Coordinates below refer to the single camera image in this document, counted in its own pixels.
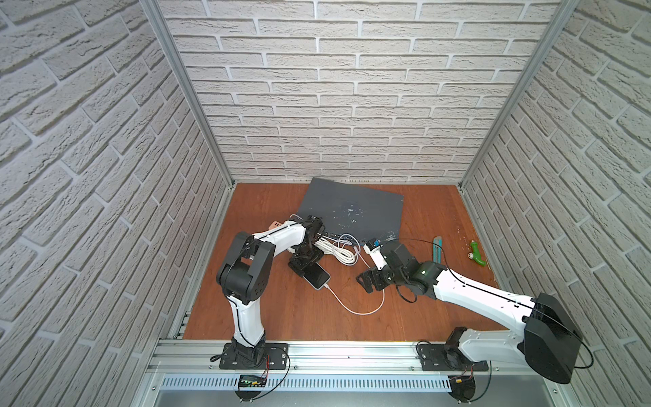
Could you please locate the aluminium corner post right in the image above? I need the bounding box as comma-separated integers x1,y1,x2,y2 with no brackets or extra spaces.
458,0,580,194

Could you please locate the white charging cable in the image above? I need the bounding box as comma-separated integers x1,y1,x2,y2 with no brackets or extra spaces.
289,213,386,316

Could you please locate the black smartphone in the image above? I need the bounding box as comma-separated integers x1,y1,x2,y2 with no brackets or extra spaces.
303,263,331,291

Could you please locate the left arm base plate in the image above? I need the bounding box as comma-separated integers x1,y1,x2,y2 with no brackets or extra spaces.
219,341,289,371

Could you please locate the teal utility knife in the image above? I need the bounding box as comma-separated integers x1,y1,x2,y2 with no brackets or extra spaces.
432,236,442,264

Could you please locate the aluminium corner post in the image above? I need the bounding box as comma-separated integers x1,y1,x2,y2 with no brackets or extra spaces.
458,0,580,194
141,0,236,190

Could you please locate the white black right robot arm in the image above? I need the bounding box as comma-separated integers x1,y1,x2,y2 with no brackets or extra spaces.
357,240,583,384

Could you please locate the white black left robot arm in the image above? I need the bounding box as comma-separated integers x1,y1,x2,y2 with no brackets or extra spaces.
216,216,330,366

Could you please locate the aluminium front rail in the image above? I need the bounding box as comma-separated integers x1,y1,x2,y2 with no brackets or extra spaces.
140,340,560,400

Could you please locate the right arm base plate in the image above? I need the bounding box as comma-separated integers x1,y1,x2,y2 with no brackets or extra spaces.
415,341,489,372

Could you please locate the left small circuit board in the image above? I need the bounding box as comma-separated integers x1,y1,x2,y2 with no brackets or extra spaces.
237,375,267,388

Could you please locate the white power strip cord bundle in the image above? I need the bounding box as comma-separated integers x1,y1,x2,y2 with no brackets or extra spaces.
314,236,359,266

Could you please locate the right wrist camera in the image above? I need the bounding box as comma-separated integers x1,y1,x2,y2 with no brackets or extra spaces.
363,238,387,271

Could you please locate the aluminium corner post left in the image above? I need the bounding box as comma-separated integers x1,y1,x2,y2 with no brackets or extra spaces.
141,0,236,190

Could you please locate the green screwdriver handle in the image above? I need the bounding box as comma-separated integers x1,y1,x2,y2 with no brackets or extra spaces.
468,240,487,266

